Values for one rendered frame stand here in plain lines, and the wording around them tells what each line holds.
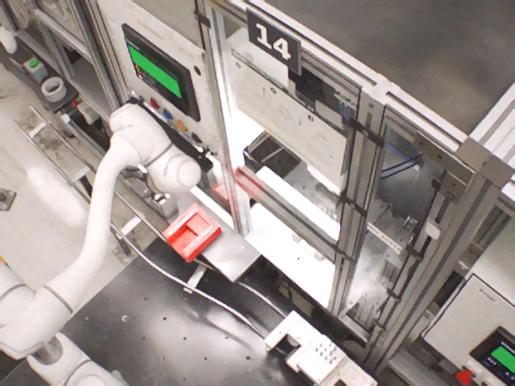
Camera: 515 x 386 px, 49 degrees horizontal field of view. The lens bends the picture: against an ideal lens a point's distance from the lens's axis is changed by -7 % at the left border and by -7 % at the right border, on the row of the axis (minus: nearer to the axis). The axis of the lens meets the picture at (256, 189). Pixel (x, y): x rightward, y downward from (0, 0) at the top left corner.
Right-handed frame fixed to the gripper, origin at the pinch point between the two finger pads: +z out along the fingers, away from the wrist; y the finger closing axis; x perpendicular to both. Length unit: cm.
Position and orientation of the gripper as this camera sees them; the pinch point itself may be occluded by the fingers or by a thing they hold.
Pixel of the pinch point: (138, 185)
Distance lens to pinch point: 194.3
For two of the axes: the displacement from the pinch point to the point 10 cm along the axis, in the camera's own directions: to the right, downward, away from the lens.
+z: -5.0, 0.7, 8.6
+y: -6.3, -7.1, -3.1
